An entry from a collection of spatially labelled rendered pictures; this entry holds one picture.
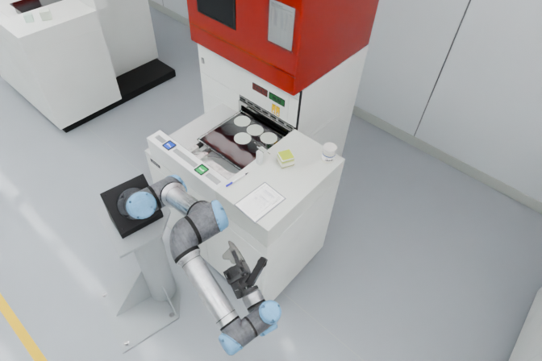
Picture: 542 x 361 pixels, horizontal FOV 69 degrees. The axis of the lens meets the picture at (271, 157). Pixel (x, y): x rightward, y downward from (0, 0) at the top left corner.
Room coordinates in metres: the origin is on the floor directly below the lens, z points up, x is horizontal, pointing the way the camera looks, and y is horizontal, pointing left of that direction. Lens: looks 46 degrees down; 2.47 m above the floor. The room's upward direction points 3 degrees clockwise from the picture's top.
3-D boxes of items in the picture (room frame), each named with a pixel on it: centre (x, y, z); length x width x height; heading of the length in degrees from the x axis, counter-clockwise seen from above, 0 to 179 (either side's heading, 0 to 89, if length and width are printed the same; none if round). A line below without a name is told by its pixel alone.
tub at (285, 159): (1.42, -0.08, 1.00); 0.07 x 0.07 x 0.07; 25
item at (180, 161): (1.42, 0.45, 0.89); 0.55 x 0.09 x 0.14; 51
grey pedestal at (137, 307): (1.06, 0.73, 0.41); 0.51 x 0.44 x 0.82; 128
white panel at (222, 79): (1.96, 0.18, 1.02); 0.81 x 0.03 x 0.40; 51
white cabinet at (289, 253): (1.53, 0.18, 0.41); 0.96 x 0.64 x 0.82; 51
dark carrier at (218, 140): (1.67, 0.17, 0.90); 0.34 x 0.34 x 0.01; 51
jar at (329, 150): (1.47, -0.30, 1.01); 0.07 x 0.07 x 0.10
